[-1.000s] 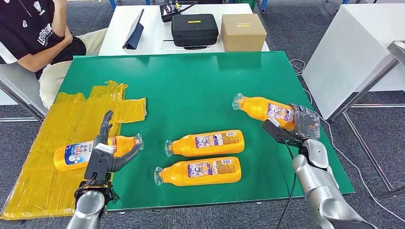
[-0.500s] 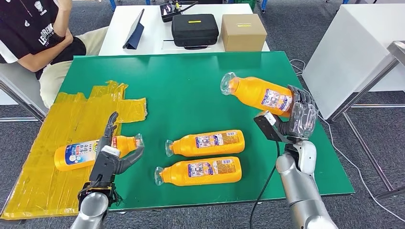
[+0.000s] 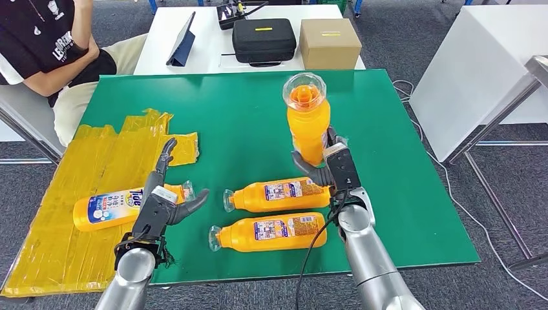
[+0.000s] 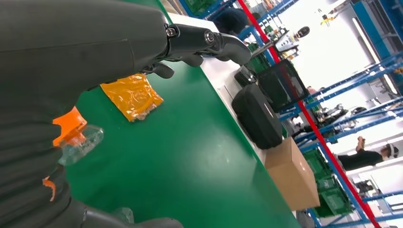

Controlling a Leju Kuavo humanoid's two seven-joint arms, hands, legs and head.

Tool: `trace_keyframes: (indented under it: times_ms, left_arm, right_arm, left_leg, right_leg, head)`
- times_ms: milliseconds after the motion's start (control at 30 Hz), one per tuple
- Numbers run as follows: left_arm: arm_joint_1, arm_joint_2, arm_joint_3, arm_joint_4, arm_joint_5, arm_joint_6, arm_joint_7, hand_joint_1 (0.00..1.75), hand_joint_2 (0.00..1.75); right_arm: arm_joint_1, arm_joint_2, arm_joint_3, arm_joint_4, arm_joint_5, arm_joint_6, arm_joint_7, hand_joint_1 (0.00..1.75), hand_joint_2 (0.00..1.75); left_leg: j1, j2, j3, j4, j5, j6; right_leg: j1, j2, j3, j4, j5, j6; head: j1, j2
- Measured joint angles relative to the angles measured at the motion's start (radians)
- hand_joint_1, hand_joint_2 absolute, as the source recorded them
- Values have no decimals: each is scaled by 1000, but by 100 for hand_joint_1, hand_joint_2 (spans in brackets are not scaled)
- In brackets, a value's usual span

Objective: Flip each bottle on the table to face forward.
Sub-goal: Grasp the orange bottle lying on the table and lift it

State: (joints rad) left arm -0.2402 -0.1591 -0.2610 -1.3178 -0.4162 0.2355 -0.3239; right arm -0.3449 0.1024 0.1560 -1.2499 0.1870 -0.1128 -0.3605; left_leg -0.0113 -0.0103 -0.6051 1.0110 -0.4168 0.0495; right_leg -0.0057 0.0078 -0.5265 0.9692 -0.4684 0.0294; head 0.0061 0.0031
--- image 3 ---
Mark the brown cardboard box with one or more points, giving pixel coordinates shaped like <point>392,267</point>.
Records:
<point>329,47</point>

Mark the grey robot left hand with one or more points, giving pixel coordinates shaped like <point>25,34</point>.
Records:
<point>156,184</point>

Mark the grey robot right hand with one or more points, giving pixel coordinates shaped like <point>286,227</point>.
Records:
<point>317,176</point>

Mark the grey metal bench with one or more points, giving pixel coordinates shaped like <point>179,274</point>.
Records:
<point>25,115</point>

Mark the yellow plastic sheet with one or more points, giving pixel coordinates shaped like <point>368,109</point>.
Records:
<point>55,248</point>

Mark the orange detergent bottle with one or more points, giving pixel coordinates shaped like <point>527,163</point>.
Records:
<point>265,233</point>
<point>107,209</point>
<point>308,124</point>
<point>278,194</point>

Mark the blue metal frame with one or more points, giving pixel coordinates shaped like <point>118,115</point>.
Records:
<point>153,6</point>

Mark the black remote controller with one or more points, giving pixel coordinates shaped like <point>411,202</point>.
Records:
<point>227,15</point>

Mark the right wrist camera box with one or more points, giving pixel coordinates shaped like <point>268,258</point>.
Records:
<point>344,169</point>

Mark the person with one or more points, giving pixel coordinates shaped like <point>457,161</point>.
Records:
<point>25,43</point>

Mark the green plastic crate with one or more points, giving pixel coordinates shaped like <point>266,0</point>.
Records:
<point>332,3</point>

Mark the tablet in blue case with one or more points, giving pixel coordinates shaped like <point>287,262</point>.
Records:
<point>182,45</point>

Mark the large white table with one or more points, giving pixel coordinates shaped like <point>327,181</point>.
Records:
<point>471,77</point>

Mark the green table board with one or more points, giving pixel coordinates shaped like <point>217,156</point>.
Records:
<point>239,128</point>

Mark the black carrying case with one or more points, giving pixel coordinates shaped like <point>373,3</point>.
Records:
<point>263,40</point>

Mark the grey metal table frame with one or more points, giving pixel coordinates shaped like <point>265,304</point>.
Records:
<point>509,100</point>

